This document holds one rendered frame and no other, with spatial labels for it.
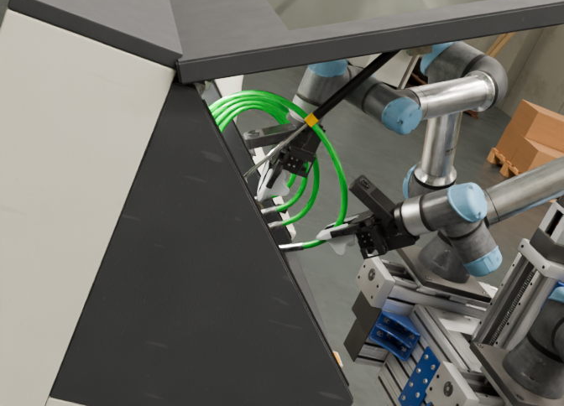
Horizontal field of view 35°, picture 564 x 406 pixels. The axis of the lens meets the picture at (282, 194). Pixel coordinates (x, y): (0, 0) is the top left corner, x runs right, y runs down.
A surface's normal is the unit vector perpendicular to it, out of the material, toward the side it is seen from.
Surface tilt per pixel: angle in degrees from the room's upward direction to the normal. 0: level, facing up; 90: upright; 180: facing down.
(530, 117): 90
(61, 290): 90
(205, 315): 90
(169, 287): 90
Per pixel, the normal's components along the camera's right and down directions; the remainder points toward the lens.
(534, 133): 0.18, 0.42
